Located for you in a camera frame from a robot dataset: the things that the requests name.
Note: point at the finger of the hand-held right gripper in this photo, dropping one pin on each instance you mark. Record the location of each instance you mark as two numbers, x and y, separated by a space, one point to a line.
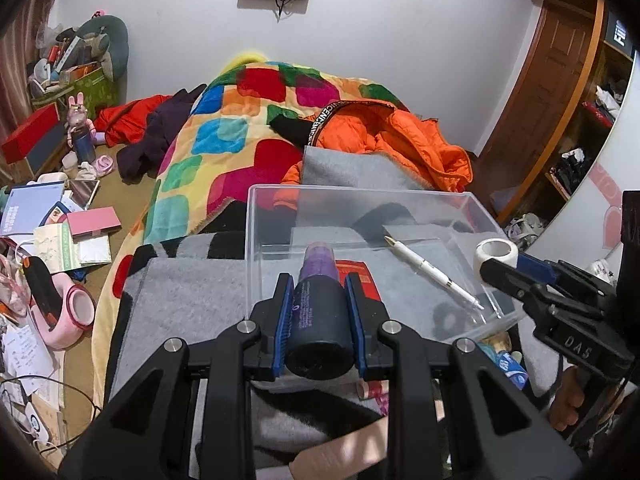
505 277
537 267

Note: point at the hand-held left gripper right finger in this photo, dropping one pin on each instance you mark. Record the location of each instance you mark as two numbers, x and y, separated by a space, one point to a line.
356 325

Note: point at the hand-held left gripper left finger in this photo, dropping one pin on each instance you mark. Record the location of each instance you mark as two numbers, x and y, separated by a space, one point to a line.
285 325

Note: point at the white tape roll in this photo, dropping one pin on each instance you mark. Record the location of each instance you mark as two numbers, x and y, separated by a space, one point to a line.
482 265

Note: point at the black bottle with purple cap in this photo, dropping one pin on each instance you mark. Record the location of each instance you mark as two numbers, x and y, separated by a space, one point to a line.
320 320

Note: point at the clear plastic storage box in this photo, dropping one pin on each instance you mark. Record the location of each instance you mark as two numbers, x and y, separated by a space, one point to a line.
280 240

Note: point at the person's right hand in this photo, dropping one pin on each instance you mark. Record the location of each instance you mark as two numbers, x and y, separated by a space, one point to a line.
565 400

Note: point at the white shoes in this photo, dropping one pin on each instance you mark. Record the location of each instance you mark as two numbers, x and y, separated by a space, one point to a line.
525 227

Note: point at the red cardboard box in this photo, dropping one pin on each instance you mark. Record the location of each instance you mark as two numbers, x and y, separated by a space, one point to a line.
367 280

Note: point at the red white patterned packet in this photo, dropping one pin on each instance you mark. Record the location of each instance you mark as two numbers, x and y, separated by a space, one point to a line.
375 395

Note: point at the blue packet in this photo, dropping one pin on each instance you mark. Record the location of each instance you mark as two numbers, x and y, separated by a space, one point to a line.
512 367

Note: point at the slim white pen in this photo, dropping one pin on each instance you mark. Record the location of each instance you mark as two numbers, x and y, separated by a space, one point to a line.
430 267

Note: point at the grey and black blanket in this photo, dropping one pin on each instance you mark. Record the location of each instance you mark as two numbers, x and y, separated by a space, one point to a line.
190 300

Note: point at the white panel with pink pattern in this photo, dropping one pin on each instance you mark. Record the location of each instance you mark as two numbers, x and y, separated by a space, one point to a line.
600 180

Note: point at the orange puffer jacket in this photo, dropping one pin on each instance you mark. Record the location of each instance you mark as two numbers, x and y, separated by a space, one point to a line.
410 135

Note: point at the wooden shelf unit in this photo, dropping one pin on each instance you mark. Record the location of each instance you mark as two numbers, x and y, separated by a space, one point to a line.
600 100

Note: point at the wooden door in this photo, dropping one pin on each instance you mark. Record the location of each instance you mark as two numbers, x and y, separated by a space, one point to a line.
545 85

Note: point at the colourful checkered blanket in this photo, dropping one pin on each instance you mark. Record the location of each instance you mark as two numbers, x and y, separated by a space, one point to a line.
225 135

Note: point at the white notebook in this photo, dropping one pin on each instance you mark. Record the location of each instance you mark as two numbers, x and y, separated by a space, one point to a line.
95 250

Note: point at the pink notebook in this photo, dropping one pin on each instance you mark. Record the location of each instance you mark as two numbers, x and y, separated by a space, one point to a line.
95 221

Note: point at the pink round container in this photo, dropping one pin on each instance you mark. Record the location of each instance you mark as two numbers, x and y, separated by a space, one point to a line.
65 325

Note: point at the dark purple garment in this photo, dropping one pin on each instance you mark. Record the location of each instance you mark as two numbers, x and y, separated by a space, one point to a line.
165 125

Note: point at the green book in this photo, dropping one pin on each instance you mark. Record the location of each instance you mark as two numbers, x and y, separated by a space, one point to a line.
57 247

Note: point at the pink slippers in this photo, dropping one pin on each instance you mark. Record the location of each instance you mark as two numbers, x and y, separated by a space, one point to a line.
104 166

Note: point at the black cloth item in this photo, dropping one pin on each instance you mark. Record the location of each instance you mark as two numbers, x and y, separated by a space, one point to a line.
42 285

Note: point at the red jacket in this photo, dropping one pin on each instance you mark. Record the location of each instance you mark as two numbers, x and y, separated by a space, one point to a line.
125 120

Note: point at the handwritten white papers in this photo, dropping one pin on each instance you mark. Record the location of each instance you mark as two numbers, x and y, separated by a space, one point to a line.
25 355

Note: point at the yellow pillow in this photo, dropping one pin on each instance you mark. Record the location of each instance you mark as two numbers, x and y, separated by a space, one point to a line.
245 60

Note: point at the blue notebook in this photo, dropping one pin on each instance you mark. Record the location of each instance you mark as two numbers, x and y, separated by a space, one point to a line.
30 207

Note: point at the pink bunny doll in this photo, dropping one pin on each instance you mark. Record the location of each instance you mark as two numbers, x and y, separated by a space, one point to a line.
80 115

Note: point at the green basket with clutter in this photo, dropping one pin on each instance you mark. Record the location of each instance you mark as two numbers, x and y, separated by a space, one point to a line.
95 90

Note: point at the long red box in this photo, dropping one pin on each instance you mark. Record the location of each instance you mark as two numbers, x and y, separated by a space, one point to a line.
30 132

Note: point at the grey neck pillow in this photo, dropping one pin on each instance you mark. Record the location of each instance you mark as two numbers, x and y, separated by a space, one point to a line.
117 40

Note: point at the brown curtain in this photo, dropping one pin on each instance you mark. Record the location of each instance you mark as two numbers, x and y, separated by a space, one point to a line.
25 35

